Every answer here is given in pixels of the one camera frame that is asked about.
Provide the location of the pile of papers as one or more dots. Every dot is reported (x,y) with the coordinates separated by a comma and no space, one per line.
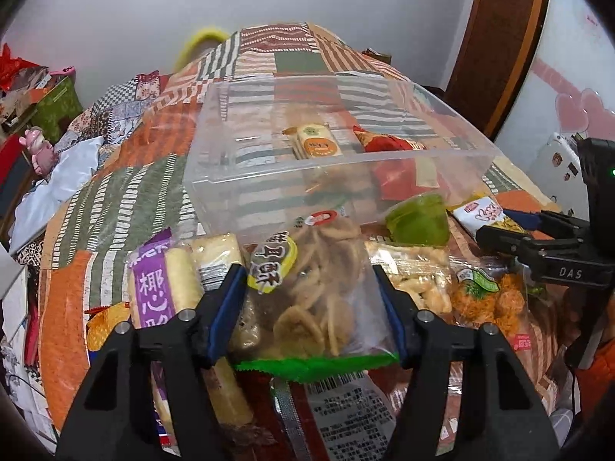
(24,101)

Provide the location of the small brown box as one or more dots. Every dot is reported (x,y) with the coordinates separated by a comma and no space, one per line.
(377,55)

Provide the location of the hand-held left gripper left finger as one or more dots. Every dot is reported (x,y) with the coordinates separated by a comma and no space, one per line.
(225,308)

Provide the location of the small pink label sticker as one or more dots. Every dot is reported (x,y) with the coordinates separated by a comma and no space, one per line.
(592,19)

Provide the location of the yellow plush object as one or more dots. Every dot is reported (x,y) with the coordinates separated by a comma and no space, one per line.
(202,36)

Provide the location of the orange label cracker packet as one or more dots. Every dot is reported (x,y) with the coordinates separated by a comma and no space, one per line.
(314,141)

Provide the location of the green snack packet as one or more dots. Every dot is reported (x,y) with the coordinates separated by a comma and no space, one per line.
(418,221)

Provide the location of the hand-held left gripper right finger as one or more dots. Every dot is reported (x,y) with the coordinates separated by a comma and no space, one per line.
(387,308)

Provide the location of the purple rice roll packet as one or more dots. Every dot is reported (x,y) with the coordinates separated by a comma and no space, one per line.
(158,288)

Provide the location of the pink heart stickers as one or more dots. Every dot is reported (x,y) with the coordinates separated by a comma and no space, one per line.
(576,105)

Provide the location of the clear banana chips bag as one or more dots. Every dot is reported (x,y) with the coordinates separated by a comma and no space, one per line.
(307,297)

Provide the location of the stack of books and papers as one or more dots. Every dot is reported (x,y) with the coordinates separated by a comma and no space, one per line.
(19,345)

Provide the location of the white yellow snack packet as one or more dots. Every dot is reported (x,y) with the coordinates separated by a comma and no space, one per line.
(475,216)

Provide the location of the striped patchwork blanket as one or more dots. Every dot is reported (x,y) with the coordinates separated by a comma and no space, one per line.
(120,221)

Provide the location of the clear fried puffs packet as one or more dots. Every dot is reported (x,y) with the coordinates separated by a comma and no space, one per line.
(413,273)

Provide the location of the red patterned snack bag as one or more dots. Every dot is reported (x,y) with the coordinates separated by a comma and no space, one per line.
(389,141)

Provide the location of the yellow net snack packet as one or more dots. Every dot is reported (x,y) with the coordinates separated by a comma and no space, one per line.
(108,326)

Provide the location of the orange shredded snack packet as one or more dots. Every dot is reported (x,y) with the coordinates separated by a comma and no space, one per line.
(485,302)

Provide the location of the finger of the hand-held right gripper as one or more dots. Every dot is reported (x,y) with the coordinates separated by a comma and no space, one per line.
(552,264)
(526,219)

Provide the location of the green box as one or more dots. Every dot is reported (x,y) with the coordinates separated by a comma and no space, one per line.
(57,108)

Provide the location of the clear plastic container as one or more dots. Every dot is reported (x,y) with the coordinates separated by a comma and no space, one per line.
(240,192)

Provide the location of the floral checkered quilt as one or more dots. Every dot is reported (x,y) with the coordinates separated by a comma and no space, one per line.
(120,110)

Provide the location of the red box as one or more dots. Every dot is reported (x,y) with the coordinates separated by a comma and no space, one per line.
(12,177)

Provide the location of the white box with stickers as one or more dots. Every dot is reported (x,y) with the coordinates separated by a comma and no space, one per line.
(552,168)

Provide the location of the white cloth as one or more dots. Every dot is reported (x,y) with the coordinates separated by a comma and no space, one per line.
(57,187)

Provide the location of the wooden door frame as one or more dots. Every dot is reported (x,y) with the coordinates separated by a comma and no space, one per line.
(499,43)

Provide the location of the pink toy figure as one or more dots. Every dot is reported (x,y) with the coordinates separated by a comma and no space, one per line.
(38,151)

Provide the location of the red plastic bag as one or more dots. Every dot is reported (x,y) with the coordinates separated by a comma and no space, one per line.
(14,65)

